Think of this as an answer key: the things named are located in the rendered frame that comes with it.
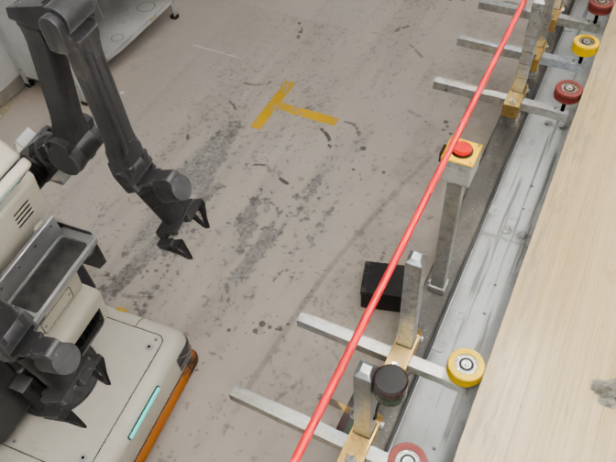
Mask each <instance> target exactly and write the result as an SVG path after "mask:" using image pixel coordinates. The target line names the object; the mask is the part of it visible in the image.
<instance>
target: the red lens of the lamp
mask: <svg viewBox="0 0 616 462"><path fill-rule="evenodd" d="M388 365H393V366H397V365H394V364H387V365H383V366H381V367H380V368H383V367H384V366H388ZM397 367H399V368H401V367H400V366H397ZM380 368H378V369H377V371H376V373H377V372H378V370H380ZM401 369H402V371H403V372H405V370H404V369H403V368H401ZM376 373H375V375H374V390H375V392H376V393H377V394H378V395H379V396H380V397H381V399H383V400H385V401H390V402H394V401H397V400H399V399H401V398H402V397H403V396H404V395H405V394H406V392H407V389H408V383H409V379H408V375H407V373H406V372H405V375H406V376H407V377H406V379H407V384H406V386H405V389H404V390H402V391H401V392H400V393H398V394H392V395H389V394H387V393H385V392H383V391H382V390H379V387H378V386H377V383H376V382H375V376H376V375H377V374H376Z"/></svg>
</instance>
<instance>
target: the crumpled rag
mask: <svg viewBox="0 0 616 462"><path fill-rule="evenodd" d="M590 390H591V391H592V392H594V393H596V394H597V395H599V398H598V404H599V405H601V406H604V407H605V406H606V407H608V408H610V409H612V408H615V407H616V378H613V379H611V380H604V379H592V384H591V385H590Z"/></svg>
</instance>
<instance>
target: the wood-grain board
mask: <svg viewBox="0 0 616 462"><path fill-rule="evenodd" d="M613 378H616V0H615V2H614V5H613V8H612V10H611V13H610V17H609V20H608V23H607V26H606V28H605V31H604V33H603V36H602V39H601V42H600V44H599V48H598V51H597V54H596V57H595V60H594V62H593V65H592V67H591V70H590V73H589V76H588V80H587V82H586V85H585V88H584V91H583V94H582V96H581V98H580V101H579V104H578V107H577V111H576V113H575V116H574V119H573V122H572V125H571V128H570V129H569V132H568V135H567V138H566V143H565V145H564V147H563V150H562V153H561V156H560V159H559V161H558V163H557V166H556V169H555V174H554V177H553V179H552V181H551V184H550V187H549V190H548V193H547V195H546V197H545V200H544V205H543V208H542V210H541V213H540V215H539V218H538V221H537V224H536V227H535V229H534V231H533V236H532V239H531V242H530V244H529V247H528V249H527V252H526V255H525V258H524V260H523V263H522V267H521V270H520V273H519V275H518V278H517V281H516V283H515V286H514V289H513V291H512V294H511V298H510V301H509V304H508V307H507V309H506V312H505V315H504V317H503V320H502V323H501V325H500V330H499V332H498V335H497V338H496V340H495V343H494V346H493V348H492V351H491V354H490V356H489V361H488V364H487V366H486V369H485V371H484V374H483V377H482V380H481V382H480V385H479V388H478V392H477V395H476V398H475V400H474V403H473V405H472V408H471V411H470V414H469V417H468V419H467V423H466V426H465V429H464V432H463V434H462V436H461V439H460V442H459V445H458V448H457V451H456V454H455V457H454V460H453V462H616V407H615V408H612V409H610V408H608V407H606V406H605V407H604V406H601V405H599V404H598V398H599V395H597V394H596V393H594V392H592V391H591V390H590V385H591V384H592V379H602V380H611V379H613Z"/></svg>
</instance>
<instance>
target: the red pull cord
mask: <svg viewBox="0 0 616 462"><path fill-rule="evenodd" d="M526 2H527V0H522V1H521V2H520V4H519V6H518V8H517V10H516V12H515V14H514V16H513V18H512V20H511V23H510V24H509V26H508V28H507V30H506V32H505V34H504V36H503V38H502V40H501V42H500V45H499V46H498V48H497V50H496V52H495V54H494V56H493V58H492V60H491V62H490V64H489V67H488V68H487V70H486V72H485V74H484V75H483V77H482V79H481V81H480V83H479V85H478V88H477V90H476V91H475V93H474V95H473V97H472V99H471V101H470V103H469V105H468V107H467V110H466V112H465V113H464V115H463V117H462V119H461V121H460V123H459V125H458V127H457V129H456V132H455V134H454V135H453V137H452V139H451V141H450V143H449V145H448V147H447V149H446V151H445V154H444V156H443V157H442V159H441V161H440V163H439V165H438V167H437V169H436V171H435V173H434V176H433V178H432V179H431V181H430V183H429V185H428V187H427V189H426V191H425V193H424V195H423V198H422V200H421V201H420V203H419V204H418V206H417V208H416V210H415V212H414V214H413V216H412V219H411V221H410V223H409V224H408V226H407V228H406V230H405V232H404V234H403V236H402V238H401V241H400V243H399V245H398V246H397V248H396V250H395V252H394V254H393V256H392V258H391V260H390V263H389V265H388V267H387V268H386V270H385V272H384V274H383V276H382V278H381V280H380V282H379V285H378V287H377V289H376V290H375V292H374V294H373V296H372V298H371V300H370V302H369V304H368V307H367V309H366V311H365V312H364V314H363V316H362V318H361V320H360V322H359V324H358V326H357V329H356V331H355V333H354V334H353V335H352V337H351V339H350V341H349V343H348V345H347V347H346V350H345V352H344V354H343V356H342V357H341V359H340V361H339V363H338V365H337V367H336V369H335V372H334V374H333V376H332V378H331V379H330V381H329V383H328V385H327V387H326V389H325V391H324V394H323V396H322V398H321V400H320V401H319V403H318V405H317V407H316V409H315V411H314V413H313V416H312V418H311V420H310V422H309V423H308V425H307V427H306V429H305V431H304V433H303V435H302V438H301V440H300V442H299V444H298V445H297V447H296V449H295V451H294V453H293V455H292V457H291V460H290V462H300V460H301V458H302V456H303V453H304V451H305V449H306V447H307V446H308V444H309V442H310V440H311V438H312V436H313V434H314V431H315V429H316V427H317V425H318V424H319V422H320V420H321V418H322V416H323V414H324V412H325V409H326V407H327V405H328V403H329V402H330V399H331V397H332V395H333V393H334V391H335V389H336V386H337V384H338V382H339V381H340V379H341V377H342V375H343V373H344V371H345V369H346V367H347V364H348V362H349V360H350V359H351V357H352V355H353V353H354V351H355V349H356V347H357V345H358V342H359V340H360V338H361V337H362V335H363V333H364V331H365V329H366V327H367V324H368V322H369V319H370V317H371V316H372V314H373V312H374V310H375V308H376V306H377V304H378V302H379V300H380V297H381V295H382V294H383V292H384V290H385V288H386V286H387V284H388V282H389V280H390V278H391V275H392V273H393V272H394V270H395V268H396V266H397V264H398V262H399V260H400V258H401V256H402V253H403V251H404V249H405V247H406V245H407V243H408V241H409V239H410V237H411V235H412V233H413V230H414V229H415V227H416V225H417V223H418V221H419V219H420V217H421V215H422V213H423V211H424V208H425V207H426V205H427V203H428V201H429V199H430V197H431V195H432V193H433V191H434V189H435V186H436V185H437V183H438V181H439V179H440V177H441V174H442V172H443V170H444V168H445V166H446V164H447V162H448V160H449V158H450V156H451V154H452V152H453V150H454V148H455V146H456V144H457V142H458V140H459V138H460V136H461V134H462V132H463V130H464V128H465V126H466V124H467V122H468V120H469V118H470V116H471V114H472V112H473V110H474V108H475V106H476V104H477V102H478V99H479V97H480V95H481V93H482V91H483V89H484V87H485V85H486V83H487V81H488V79H489V77H490V75H491V73H492V71H493V69H494V67H495V65H496V63H497V61H498V59H499V57H500V55H501V53H502V51H503V49H504V47H505V45H506V43H507V41H508V39H509V37H510V35H511V33H512V31H513V29H514V27H515V24H516V22H517V20H518V18H519V16H520V14H521V12H522V11H523V8H524V6H525V4H526Z"/></svg>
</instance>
